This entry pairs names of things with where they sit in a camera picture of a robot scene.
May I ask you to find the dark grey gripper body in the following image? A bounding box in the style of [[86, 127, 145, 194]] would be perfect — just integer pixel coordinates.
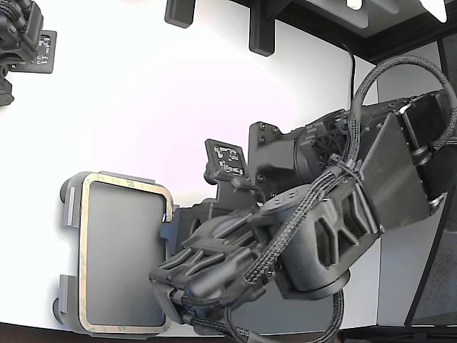
[[148, 202, 286, 327]]

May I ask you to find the tan rectangular adhesive frame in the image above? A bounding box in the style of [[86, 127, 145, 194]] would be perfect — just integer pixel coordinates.
[[77, 172, 174, 332]]

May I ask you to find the grey holder with black legs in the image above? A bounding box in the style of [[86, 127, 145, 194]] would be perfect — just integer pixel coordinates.
[[52, 170, 179, 341]]

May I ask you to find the dark side panel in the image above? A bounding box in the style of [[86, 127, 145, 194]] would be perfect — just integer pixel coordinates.
[[403, 35, 457, 327]]

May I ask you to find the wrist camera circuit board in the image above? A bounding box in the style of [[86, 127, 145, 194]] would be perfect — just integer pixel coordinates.
[[204, 138, 248, 185]]

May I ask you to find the small black bracket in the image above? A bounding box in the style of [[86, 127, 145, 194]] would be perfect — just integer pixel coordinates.
[[164, 0, 197, 28]]

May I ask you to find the thin black cable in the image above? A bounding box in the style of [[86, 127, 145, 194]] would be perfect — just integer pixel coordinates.
[[335, 41, 358, 108]]

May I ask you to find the black overhead shelf frame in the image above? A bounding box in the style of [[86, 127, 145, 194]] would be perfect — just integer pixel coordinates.
[[274, 0, 457, 62]]

